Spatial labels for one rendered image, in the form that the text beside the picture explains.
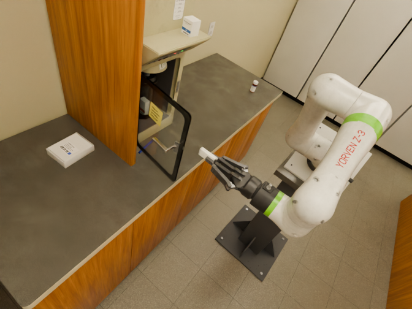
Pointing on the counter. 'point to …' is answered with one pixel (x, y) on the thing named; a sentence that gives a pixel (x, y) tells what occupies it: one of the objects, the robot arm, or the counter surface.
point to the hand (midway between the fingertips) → (208, 156)
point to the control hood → (169, 44)
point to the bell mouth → (156, 68)
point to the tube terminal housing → (160, 8)
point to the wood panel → (101, 67)
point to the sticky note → (155, 113)
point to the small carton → (190, 26)
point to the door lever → (163, 145)
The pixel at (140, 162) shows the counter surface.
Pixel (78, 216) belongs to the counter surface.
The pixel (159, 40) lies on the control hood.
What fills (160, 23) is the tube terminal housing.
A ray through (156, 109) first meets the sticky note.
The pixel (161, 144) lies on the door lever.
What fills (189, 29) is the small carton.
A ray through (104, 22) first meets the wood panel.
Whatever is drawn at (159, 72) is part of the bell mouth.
